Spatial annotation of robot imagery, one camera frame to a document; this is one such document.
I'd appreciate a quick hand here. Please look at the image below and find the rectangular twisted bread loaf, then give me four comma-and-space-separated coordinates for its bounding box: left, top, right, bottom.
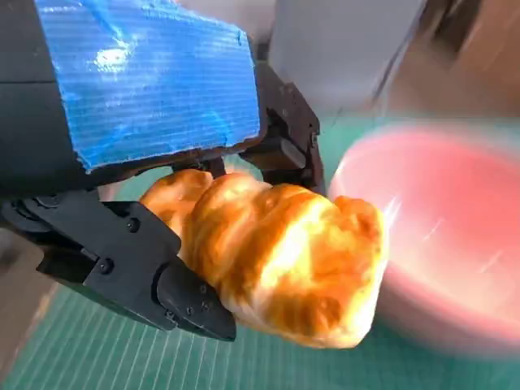
139, 168, 390, 350

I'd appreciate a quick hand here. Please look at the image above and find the green cutting mat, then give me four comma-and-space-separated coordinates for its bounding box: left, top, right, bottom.
0, 115, 520, 390

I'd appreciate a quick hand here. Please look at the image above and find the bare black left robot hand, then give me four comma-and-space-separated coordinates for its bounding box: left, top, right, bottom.
0, 0, 326, 342

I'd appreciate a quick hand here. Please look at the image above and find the pink bowl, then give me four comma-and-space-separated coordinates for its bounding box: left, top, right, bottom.
327, 123, 520, 358

